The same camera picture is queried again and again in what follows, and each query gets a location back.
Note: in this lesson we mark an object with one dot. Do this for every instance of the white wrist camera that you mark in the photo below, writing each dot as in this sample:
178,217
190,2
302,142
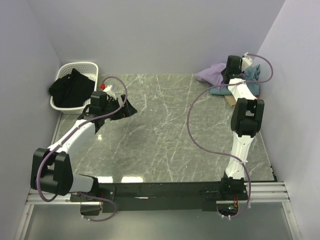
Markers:
109,89
246,61

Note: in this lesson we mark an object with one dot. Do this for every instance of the tan folded t shirt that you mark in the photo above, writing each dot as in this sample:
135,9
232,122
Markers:
230,100

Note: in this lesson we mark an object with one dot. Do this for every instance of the teal folded t shirt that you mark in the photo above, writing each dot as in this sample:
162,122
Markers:
252,73

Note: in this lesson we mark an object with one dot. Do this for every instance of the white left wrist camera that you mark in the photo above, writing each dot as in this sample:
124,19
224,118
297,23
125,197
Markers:
109,89

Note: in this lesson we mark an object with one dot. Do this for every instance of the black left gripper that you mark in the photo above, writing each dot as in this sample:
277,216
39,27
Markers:
129,108

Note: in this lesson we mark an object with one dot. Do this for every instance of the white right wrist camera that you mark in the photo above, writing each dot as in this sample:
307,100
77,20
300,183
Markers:
246,61

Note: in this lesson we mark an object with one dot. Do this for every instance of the black t shirt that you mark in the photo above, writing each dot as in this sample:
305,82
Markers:
71,90

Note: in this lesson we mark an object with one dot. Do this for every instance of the white laundry basket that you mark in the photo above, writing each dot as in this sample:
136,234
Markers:
88,69

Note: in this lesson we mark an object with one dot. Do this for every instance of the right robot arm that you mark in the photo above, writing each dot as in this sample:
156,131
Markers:
246,120

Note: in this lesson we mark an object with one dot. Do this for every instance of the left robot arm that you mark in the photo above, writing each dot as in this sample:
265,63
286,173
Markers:
51,170

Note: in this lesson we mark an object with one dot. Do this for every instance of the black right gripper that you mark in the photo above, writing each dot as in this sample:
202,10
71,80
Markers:
239,67

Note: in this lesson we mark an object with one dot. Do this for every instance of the purple t shirt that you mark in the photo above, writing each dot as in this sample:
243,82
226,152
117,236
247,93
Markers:
211,75

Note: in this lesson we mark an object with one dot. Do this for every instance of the aluminium rail frame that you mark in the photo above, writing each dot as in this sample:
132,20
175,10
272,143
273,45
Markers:
136,150

